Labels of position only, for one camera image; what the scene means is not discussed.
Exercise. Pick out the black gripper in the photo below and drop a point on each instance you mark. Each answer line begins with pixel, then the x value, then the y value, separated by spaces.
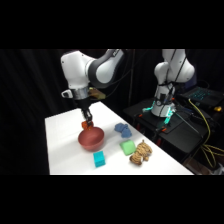
pixel 83 105

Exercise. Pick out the red orange patterned ball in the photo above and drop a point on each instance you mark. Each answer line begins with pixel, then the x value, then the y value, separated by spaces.
pixel 87 126

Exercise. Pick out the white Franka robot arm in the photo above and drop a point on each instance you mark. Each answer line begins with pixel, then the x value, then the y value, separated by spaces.
pixel 100 70

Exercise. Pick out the blue cloth toy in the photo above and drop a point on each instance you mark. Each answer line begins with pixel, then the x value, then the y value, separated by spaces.
pixel 123 129

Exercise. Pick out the teal perforated cube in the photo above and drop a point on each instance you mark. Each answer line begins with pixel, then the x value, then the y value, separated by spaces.
pixel 99 159

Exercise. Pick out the green foam block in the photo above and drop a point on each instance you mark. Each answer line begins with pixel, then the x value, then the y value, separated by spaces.
pixel 128 147

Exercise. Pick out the black curtain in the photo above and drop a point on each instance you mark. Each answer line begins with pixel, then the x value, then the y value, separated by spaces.
pixel 26 100

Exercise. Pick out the tiger plush toy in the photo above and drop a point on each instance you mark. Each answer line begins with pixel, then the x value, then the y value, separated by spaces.
pixel 141 153

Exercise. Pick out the black robot stand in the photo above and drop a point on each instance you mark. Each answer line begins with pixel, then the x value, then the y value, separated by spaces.
pixel 183 133

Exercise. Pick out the black laptop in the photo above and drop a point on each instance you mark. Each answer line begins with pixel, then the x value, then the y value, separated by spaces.
pixel 201 95

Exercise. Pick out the small yellow object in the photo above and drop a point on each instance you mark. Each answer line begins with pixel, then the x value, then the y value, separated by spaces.
pixel 217 108

